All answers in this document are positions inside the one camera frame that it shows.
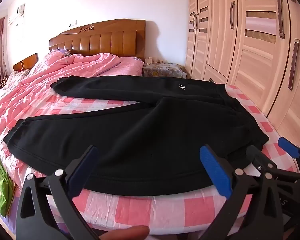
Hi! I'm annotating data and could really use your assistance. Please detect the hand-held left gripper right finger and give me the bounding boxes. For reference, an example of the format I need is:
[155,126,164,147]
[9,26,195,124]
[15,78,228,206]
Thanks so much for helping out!
[199,144,285,240]

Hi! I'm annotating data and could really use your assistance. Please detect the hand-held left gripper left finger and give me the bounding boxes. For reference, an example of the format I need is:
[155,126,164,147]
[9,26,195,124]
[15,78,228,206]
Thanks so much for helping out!
[16,145,100,240]

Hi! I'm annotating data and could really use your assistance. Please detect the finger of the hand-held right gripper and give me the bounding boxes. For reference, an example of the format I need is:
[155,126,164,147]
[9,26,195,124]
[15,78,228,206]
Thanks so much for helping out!
[277,137,300,174]
[245,145,300,180]

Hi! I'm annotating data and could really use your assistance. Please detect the black pants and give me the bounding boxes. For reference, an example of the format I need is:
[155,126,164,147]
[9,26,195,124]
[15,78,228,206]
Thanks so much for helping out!
[3,74,270,197]

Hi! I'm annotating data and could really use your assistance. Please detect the person's left hand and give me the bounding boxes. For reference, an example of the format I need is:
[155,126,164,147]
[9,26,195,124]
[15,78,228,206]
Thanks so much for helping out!
[107,226,150,240]

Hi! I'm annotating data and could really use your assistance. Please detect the pink checkered bed cover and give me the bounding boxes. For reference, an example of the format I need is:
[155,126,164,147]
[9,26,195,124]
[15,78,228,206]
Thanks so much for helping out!
[0,85,300,236]

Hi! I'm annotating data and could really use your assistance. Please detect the green cartoon printed cloth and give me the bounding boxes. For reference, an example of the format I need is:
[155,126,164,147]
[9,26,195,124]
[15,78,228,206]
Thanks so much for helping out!
[0,155,15,218]

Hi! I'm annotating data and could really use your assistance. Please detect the pink quilt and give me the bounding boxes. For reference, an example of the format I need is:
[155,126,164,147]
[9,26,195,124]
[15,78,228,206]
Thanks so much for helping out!
[0,49,143,143]

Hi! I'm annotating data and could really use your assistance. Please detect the light wooden wardrobe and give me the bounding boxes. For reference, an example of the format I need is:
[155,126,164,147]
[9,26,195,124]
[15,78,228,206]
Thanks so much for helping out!
[185,0,300,150]

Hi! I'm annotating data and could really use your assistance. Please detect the nightstand with floral cloth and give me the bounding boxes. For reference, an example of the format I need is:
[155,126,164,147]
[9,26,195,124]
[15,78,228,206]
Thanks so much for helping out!
[142,62,187,79]

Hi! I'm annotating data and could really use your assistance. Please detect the dark floral cloth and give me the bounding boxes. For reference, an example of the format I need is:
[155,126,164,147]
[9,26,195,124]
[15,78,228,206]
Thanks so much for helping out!
[0,71,18,88]

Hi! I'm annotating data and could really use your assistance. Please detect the small wooden headboard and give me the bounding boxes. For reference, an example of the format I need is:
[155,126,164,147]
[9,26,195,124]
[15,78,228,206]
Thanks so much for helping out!
[12,53,38,72]

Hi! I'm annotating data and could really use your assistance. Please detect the large wooden headboard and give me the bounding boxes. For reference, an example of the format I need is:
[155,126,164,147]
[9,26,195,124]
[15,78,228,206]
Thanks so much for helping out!
[48,19,146,60]

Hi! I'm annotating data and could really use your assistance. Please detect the white air conditioner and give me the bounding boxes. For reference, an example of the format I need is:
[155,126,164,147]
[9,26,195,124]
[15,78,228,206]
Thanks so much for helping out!
[7,4,25,25]

